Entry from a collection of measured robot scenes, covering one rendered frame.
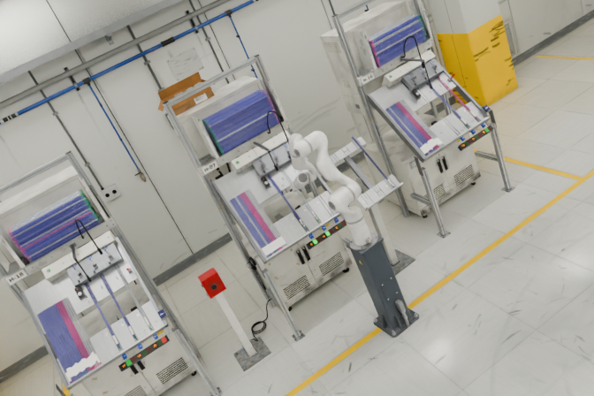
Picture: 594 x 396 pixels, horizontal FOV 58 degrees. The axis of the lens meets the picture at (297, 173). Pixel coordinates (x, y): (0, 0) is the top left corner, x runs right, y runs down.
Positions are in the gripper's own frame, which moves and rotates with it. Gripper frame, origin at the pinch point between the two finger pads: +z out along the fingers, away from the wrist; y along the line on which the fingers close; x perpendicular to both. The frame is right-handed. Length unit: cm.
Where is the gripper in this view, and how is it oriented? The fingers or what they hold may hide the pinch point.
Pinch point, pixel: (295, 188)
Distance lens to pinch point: 391.0
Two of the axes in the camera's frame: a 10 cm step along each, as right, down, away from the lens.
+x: 5.4, 8.3, -1.4
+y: -8.3, 4.9, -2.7
